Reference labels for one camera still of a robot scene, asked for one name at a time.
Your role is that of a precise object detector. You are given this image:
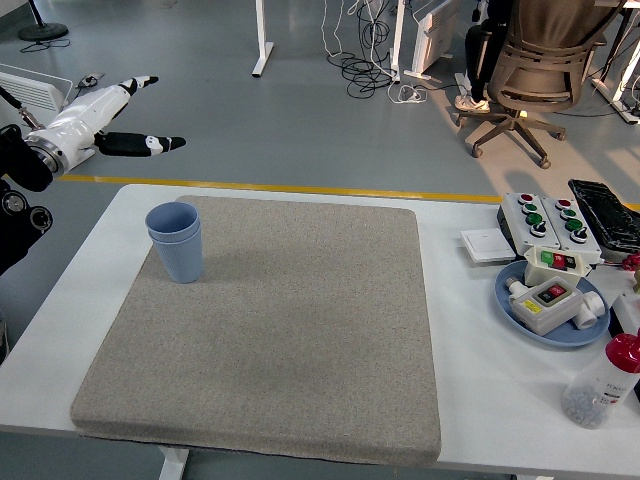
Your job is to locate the blue plate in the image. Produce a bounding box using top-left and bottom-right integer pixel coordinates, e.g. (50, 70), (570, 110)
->
(493, 259), (612, 349)

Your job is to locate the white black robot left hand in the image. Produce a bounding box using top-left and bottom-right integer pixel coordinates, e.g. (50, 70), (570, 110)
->
(29, 74), (187, 174)

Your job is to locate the white pipe fitting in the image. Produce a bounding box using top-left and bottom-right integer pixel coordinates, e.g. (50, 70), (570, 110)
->
(572, 291), (607, 331)

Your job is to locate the black cable tangle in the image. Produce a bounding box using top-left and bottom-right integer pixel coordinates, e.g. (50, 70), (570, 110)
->
(327, 0), (401, 99)

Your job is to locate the blue ribbed cup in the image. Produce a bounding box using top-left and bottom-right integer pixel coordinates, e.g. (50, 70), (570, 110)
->
(144, 201), (201, 246)
(149, 222), (205, 285)

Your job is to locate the white hanging cable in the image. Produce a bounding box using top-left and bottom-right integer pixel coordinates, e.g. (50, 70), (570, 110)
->
(319, 0), (361, 59)

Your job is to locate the black fan stand base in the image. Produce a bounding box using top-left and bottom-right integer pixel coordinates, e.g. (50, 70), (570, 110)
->
(17, 0), (70, 42)

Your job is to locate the white wall switch plate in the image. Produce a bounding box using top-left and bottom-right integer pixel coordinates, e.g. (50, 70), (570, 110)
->
(459, 227), (516, 265)

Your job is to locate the white table leg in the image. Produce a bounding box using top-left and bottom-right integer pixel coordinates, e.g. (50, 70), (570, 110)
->
(158, 446), (191, 480)

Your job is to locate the person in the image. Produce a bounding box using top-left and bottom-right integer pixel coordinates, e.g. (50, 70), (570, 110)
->
(454, 0), (526, 114)

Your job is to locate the white panel heater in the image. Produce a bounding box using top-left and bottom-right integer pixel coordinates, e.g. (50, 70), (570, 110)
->
(0, 63), (96, 173)
(403, 0), (469, 81)

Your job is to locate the grey office chair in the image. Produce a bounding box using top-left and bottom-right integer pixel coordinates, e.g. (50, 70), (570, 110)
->
(457, 0), (626, 170)

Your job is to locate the white power strip cable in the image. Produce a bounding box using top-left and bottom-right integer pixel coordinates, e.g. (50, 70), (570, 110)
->
(389, 83), (429, 106)

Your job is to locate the cream green-red switch box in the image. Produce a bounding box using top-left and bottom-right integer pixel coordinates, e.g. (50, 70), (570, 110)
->
(523, 245), (592, 289)

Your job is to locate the clear bottle red cap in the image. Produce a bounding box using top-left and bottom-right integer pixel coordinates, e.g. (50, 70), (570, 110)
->
(560, 332), (640, 430)

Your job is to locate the grey red-button switch box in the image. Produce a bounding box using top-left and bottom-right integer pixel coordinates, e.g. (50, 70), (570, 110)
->
(507, 278), (586, 336)

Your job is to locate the grey-brown mat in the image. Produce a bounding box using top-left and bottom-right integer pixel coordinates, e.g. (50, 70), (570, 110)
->
(69, 194), (442, 466)

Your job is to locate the white four-button control box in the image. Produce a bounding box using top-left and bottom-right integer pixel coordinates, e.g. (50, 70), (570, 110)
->
(501, 192), (564, 259)
(541, 197), (603, 264)

